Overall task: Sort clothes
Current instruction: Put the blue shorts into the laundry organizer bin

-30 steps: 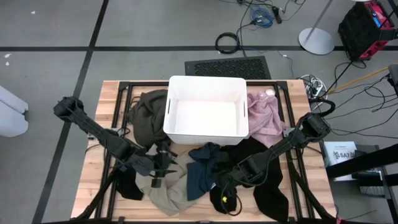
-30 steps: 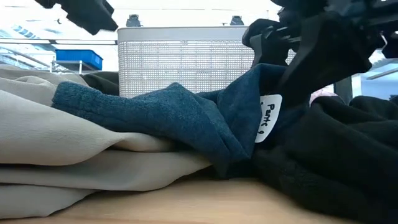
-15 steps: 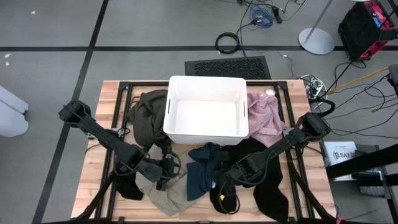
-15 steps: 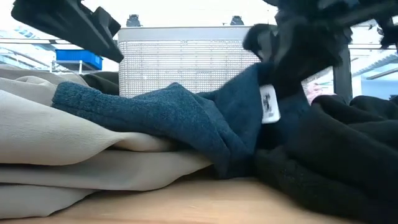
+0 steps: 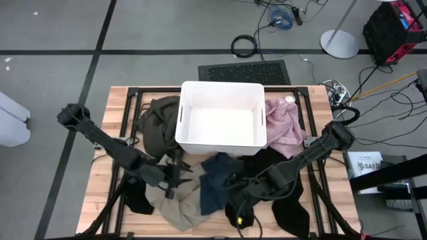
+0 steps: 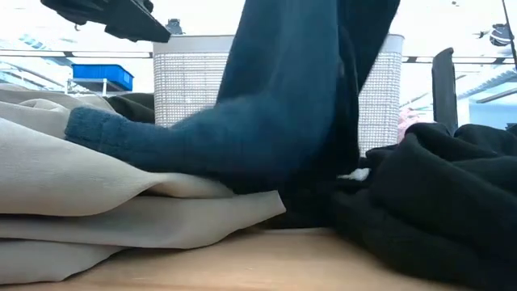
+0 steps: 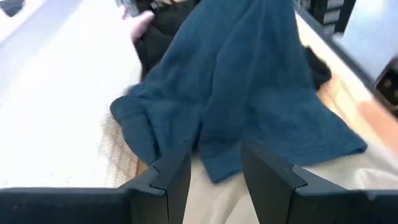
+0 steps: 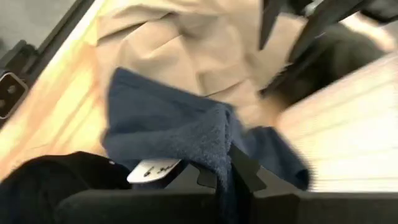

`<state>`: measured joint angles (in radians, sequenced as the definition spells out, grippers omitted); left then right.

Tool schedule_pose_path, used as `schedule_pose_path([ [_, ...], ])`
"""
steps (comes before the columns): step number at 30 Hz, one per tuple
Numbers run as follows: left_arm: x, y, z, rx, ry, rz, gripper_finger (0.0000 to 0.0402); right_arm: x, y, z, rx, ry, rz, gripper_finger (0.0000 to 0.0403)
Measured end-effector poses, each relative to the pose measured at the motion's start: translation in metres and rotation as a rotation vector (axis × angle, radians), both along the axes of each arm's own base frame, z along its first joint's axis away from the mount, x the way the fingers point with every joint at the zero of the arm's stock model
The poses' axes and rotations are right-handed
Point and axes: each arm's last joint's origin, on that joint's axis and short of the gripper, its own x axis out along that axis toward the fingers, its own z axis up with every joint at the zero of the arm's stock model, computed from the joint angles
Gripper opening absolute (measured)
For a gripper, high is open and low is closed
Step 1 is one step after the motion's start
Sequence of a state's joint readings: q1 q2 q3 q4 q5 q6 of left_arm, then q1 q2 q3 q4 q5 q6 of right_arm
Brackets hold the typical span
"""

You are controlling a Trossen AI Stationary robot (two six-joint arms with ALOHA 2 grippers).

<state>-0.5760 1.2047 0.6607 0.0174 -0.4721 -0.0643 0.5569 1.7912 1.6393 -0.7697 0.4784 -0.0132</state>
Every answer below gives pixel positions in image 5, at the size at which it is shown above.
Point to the white printed box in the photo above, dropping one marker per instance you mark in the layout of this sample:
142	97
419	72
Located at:
362	163

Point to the yellow stick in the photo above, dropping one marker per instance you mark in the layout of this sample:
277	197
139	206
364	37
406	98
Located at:
383	85

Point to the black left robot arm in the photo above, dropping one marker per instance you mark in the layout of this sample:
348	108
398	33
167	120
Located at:
110	150

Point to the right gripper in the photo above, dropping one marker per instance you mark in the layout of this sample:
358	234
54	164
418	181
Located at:
247	203

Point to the dark grey padded object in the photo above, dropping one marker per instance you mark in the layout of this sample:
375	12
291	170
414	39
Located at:
423	80

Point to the navy blue garment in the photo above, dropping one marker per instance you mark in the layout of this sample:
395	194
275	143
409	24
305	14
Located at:
213	186

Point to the red and black case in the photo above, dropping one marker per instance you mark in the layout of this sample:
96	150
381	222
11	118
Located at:
383	33

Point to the small red object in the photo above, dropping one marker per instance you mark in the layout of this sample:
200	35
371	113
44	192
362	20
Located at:
366	236

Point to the black aluminium table frame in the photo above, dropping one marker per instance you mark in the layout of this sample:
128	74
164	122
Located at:
302	91

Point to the black garment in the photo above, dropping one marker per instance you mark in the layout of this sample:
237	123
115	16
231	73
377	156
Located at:
290	213
136	200

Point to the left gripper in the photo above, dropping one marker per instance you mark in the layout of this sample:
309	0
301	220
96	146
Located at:
156	175

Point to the black cart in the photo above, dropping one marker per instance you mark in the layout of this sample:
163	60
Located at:
393	173

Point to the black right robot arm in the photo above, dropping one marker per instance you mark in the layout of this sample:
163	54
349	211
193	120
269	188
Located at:
300	158

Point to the olive green hoodie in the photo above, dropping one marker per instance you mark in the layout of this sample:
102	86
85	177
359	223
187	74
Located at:
156	126

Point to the white rounded furniture piece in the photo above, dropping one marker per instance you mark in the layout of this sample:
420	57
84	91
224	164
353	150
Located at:
13	126

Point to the beige button shirt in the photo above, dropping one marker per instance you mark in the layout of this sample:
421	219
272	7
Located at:
187	206

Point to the white plastic bin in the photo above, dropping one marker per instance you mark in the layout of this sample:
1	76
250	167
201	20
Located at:
220	126

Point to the black floor mat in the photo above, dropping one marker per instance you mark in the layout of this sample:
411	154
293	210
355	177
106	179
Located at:
240	71

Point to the black power strip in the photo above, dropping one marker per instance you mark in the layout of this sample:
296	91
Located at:
297	16

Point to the pink shirt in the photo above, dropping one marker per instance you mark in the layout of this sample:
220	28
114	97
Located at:
283	126

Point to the grey lamp stand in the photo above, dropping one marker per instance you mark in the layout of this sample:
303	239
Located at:
338	44

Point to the small round tan container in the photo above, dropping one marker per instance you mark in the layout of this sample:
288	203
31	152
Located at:
289	99

